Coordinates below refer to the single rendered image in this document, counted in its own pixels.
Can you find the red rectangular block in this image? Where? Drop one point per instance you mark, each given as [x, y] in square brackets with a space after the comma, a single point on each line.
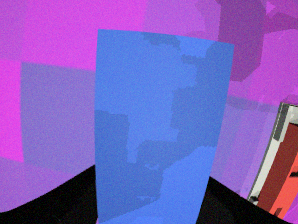
[281, 185]

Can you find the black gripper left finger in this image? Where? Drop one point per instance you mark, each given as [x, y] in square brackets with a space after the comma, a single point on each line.
[73, 202]

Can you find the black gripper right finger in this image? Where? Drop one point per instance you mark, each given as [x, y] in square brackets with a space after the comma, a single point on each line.
[220, 205]

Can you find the blue bar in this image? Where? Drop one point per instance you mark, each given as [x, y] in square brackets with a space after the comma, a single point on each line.
[158, 107]

